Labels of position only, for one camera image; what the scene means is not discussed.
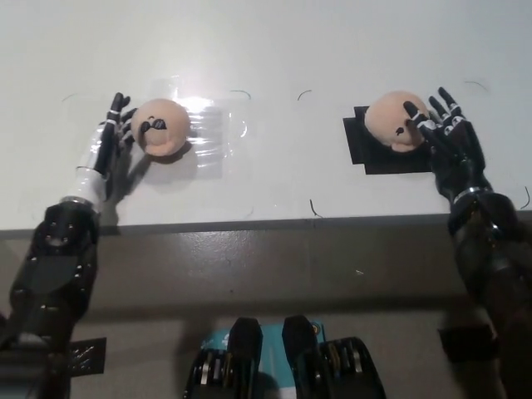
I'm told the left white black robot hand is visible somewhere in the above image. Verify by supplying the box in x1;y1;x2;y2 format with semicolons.
62;91;138;208

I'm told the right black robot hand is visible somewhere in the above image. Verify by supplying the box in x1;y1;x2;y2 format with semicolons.
402;86;494;204

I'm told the dumpling toy with sunglasses face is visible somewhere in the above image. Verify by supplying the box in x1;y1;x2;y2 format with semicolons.
135;98;192;157

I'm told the dumpling toy with smiling face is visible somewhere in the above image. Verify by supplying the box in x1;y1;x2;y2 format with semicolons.
364;91;429;154

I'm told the black tape patch on table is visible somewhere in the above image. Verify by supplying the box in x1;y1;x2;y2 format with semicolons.
342;106;441;178

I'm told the clear plastic tape sheet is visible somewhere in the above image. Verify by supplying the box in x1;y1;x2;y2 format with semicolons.
151;76;250;170

